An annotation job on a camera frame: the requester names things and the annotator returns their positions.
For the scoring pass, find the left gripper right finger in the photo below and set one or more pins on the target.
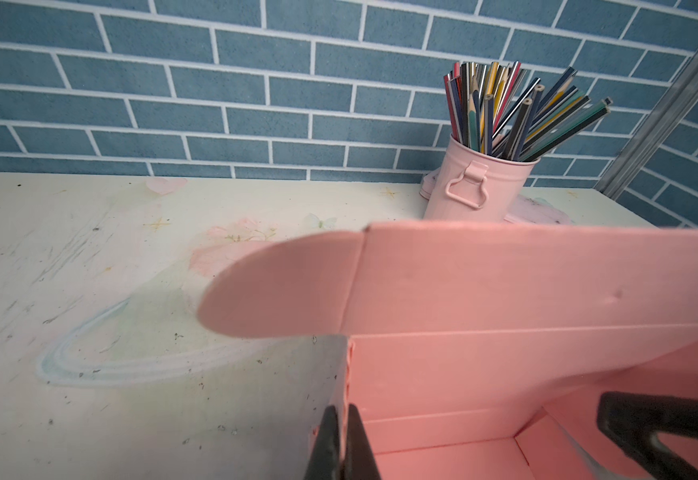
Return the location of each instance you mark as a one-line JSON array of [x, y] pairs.
[[359, 461]]

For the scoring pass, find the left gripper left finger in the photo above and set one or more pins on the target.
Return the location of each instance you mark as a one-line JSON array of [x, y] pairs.
[[325, 459]]

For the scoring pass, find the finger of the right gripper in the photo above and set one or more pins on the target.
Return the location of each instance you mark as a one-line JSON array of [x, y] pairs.
[[634, 422]]

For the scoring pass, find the pink paper box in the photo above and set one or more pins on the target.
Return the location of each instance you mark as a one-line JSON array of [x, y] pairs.
[[481, 350]]

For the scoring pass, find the pink metal pencil cup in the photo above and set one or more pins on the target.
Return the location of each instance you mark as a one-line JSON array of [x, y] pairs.
[[472, 186]]

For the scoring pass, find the coloured pencils bundle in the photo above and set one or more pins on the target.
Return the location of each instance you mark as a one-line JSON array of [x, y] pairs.
[[494, 110]]

